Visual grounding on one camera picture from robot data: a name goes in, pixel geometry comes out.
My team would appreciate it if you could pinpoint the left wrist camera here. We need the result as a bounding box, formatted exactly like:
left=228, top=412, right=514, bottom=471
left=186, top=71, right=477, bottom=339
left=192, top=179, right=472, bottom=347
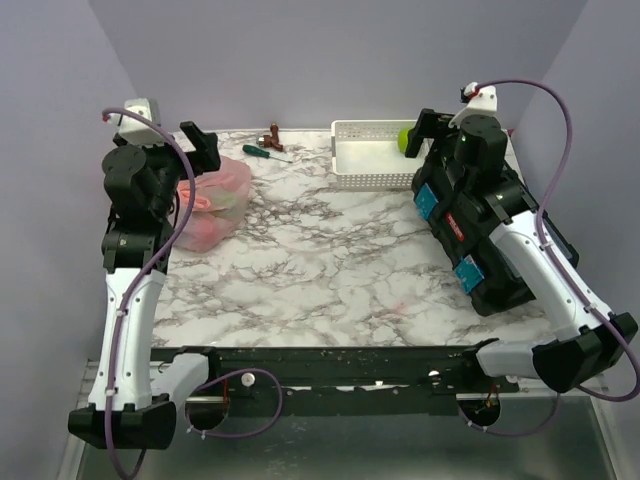
left=102, top=97, right=162, bottom=146

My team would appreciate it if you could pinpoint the pink plastic bag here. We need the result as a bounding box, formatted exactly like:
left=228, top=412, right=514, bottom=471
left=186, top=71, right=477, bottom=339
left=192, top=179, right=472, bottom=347
left=174, top=156, right=252, bottom=253

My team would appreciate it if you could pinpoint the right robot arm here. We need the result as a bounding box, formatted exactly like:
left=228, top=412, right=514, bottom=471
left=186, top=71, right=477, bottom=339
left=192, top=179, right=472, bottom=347
left=404, top=109, right=638, bottom=393

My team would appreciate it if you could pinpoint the brown metal faucet valve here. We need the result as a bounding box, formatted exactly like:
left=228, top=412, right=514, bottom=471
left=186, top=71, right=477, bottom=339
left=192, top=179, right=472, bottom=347
left=257, top=123, right=284, bottom=152

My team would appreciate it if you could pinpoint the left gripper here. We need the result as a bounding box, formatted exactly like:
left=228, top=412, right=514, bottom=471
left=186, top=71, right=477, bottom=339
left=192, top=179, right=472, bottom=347
left=116, top=120, right=220, bottom=219

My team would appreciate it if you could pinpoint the green handled screwdriver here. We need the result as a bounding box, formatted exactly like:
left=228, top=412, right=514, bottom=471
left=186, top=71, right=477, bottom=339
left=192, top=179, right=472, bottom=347
left=242, top=144, right=292, bottom=164

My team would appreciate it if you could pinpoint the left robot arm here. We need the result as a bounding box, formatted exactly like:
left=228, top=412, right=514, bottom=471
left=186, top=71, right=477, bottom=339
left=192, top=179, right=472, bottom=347
left=68, top=121, right=222, bottom=450

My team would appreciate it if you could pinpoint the green fake apple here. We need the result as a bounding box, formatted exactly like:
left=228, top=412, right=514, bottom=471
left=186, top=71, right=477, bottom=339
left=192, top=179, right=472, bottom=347
left=397, top=127, right=413, bottom=155

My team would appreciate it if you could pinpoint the white perforated plastic basket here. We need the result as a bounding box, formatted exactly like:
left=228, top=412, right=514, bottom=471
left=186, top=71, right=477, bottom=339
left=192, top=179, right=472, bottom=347
left=331, top=120, right=432, bottom=192

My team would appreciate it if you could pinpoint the black plastic toolbox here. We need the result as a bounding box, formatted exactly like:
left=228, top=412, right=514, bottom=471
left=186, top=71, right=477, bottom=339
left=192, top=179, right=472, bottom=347
left=410, top=137, right=581, bottom=317

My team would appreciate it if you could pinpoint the aluminium frame rail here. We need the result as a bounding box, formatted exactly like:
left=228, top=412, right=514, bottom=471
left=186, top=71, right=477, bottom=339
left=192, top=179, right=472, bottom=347
left=77, top=360, right=99, bottom=406

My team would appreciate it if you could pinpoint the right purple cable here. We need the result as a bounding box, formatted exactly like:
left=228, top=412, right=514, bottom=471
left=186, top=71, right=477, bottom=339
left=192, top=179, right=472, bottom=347
left=474, top=79, right=640, bottom=403

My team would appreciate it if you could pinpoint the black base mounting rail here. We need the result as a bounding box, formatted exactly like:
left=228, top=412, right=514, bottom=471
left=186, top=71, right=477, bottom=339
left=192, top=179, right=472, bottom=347
left=151, top=346, right=519, bottom=418

